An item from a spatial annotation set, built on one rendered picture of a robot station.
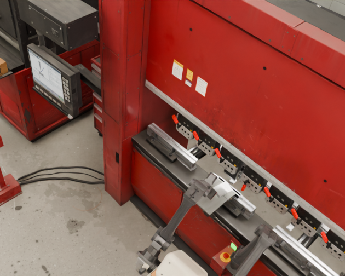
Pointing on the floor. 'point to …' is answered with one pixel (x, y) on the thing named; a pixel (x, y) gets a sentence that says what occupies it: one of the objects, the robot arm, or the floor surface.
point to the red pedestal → (1, 183)
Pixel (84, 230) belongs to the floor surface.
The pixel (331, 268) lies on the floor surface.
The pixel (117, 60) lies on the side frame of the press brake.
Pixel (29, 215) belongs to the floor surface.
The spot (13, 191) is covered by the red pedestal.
